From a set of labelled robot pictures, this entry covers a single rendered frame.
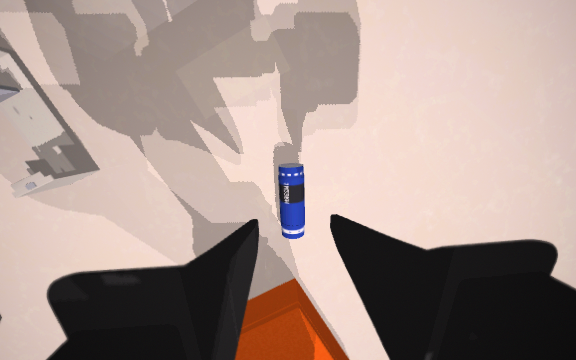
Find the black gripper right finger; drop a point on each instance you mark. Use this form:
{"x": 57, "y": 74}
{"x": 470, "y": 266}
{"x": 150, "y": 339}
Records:
{"x": 408, "y": 291}

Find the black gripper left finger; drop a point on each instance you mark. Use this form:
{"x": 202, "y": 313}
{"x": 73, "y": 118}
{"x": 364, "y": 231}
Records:
{"x": 205, "y": 299}

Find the blue cylindrical battery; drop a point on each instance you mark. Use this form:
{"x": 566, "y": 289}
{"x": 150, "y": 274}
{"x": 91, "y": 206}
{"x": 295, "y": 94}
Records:
{"x": 292, "y": 199}

